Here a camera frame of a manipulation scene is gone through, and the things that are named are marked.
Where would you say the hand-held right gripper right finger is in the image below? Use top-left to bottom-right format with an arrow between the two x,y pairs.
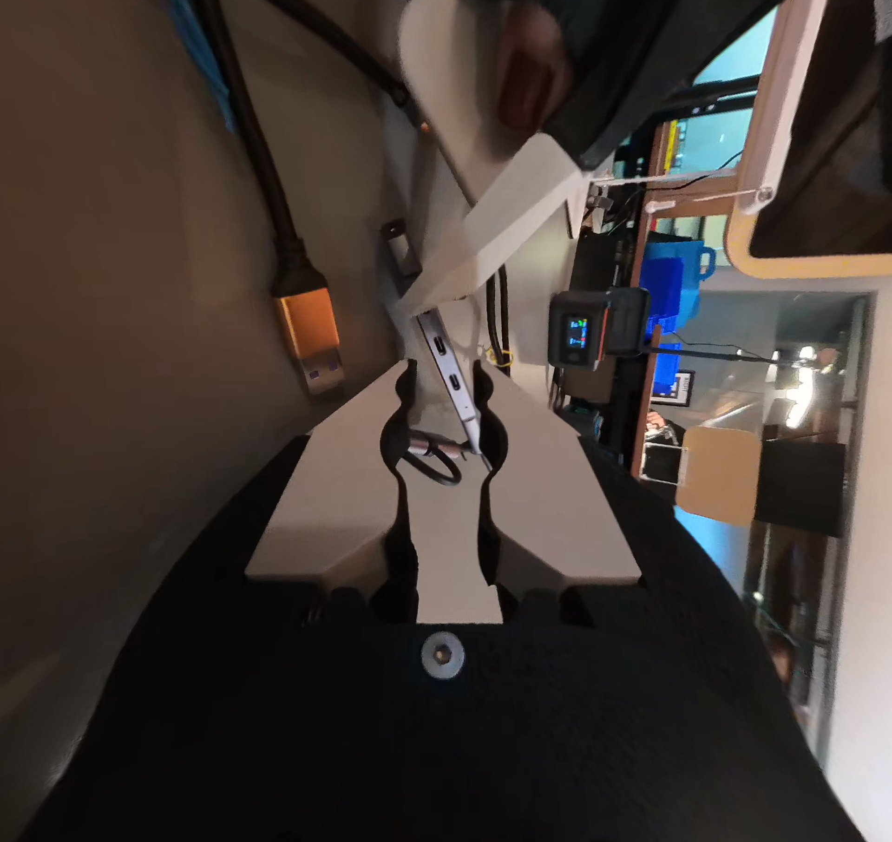
472,360 -> 643,609

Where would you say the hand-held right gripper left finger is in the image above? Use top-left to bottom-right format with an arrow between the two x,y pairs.
244,359 -> 420,613

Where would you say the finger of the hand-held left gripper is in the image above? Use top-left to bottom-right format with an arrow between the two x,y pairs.
399,134 -> 585,315

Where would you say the grey USB hub with cable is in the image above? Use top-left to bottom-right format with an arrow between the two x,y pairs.
400,429 -> 492,489

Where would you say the silver usb hub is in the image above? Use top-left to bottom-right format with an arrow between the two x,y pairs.
380,220 -> 485,454

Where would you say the person's left hand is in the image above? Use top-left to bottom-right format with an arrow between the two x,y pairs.
497,0 -> 574,132

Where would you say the lit monitor screen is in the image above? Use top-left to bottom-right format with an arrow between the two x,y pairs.
693,9 -> 778,88
668,110 -> 755,175

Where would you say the small framed sign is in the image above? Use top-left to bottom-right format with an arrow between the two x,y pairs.
651,368 -> 696,408

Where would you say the tan rounded panel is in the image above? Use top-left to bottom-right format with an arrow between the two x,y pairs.
675,426 -> 762,526

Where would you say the blue plastic container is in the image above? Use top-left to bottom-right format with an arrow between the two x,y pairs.
640,239 -> 717,341

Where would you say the black box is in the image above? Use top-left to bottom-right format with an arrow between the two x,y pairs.
756,438 -> 847,538

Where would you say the blue plastic sheet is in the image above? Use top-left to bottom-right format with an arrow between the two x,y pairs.
150,0 -> 234,133

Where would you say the black cable bundle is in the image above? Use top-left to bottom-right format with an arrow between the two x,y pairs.
484,265 -> 514,377

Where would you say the black action camera with screen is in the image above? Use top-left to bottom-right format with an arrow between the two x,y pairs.
548,288 -> 652,371

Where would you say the dark board with pale frame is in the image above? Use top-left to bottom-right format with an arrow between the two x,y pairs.
725,0 -> 892,280

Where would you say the thin black cable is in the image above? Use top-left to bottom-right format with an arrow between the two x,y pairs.
209,0 -> 429,133

